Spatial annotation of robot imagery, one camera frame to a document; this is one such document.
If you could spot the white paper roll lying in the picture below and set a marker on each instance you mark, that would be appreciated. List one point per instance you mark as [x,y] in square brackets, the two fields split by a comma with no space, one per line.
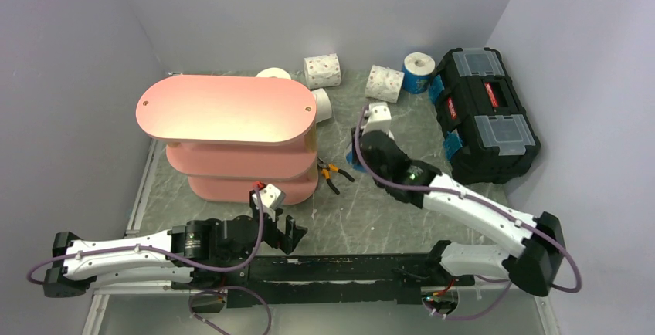
[323,105]

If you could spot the floral paper roll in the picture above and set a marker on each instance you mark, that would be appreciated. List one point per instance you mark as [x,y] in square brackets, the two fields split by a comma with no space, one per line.
[274,72]
[322,71]
[384,84]

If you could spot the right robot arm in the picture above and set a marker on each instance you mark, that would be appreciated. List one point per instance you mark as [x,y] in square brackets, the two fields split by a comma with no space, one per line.
[527,250]

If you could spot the black plastic toolbox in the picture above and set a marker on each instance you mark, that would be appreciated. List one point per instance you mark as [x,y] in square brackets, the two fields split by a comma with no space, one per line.
[487,136]

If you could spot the pink three-tier shelf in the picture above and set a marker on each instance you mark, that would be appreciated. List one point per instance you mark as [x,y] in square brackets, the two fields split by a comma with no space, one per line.
[226,133]

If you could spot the floral paper roll stacked top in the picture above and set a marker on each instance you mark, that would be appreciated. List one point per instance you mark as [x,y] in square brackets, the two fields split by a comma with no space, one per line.
[274,72]

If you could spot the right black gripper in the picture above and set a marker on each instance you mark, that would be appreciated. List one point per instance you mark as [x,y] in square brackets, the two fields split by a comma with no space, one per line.
[354,130]

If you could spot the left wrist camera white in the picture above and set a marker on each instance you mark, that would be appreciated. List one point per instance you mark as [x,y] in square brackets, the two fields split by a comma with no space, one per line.
[270,195]

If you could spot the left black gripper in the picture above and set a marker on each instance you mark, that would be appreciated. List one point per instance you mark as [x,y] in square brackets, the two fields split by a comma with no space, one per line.
[286,241]

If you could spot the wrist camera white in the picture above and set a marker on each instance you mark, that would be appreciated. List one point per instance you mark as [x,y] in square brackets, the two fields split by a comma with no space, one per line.
[377,118]
[270,195]

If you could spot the blue roll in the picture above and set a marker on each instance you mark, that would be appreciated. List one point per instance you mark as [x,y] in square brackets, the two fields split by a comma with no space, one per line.
[350,158]
[418,70]

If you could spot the blue roll front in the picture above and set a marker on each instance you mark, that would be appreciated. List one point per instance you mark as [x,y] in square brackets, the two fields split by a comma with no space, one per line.
[350,158]

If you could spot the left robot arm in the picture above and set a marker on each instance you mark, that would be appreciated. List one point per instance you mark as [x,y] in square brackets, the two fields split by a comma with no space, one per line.
[198,252]

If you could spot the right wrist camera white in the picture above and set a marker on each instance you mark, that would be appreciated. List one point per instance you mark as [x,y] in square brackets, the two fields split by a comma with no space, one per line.
[377,118]

